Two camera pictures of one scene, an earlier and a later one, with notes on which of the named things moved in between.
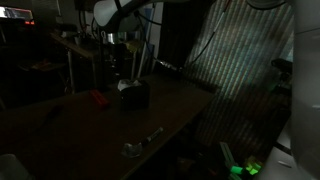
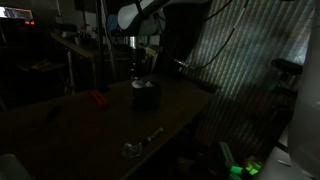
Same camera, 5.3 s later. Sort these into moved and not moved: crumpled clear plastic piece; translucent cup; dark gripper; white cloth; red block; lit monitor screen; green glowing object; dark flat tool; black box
Moved: white cloth; black box; dark gripper
Not moved: crumpled clear plastic piece; lit monitor screen; red block; dark flat tool; green glowing object; translucent cup
